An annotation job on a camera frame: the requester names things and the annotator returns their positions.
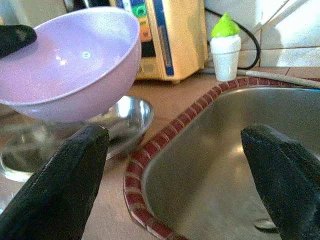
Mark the purple plastic bowl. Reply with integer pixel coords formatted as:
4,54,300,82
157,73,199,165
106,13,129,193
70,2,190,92
0,6,142,123

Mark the large steel bowl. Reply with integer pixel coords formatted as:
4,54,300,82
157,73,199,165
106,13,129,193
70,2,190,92
0,95,154,182

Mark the stainless steel sink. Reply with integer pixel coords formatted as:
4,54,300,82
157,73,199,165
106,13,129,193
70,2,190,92
141,84,320,240

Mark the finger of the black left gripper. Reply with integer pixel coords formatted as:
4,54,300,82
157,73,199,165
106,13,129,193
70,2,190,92
0,24,38,60

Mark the grey water hose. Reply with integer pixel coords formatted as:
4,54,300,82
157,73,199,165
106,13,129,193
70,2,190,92
198,68,320,90

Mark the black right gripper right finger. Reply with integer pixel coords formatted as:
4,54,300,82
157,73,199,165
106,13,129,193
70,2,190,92
240,123,320,240

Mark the white bottle green cap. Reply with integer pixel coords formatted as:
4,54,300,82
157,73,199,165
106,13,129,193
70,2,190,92
209,12,243,83

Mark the beige water ionizer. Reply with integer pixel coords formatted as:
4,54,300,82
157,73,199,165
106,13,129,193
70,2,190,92
109,0,210,85

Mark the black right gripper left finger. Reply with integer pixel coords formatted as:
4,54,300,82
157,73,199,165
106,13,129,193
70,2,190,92
0,123,111,240

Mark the steel spoon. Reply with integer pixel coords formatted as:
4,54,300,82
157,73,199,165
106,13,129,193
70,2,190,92
253,217,278,231

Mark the black ionizer power cable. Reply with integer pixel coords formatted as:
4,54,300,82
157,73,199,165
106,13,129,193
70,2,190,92
204,7,262,71

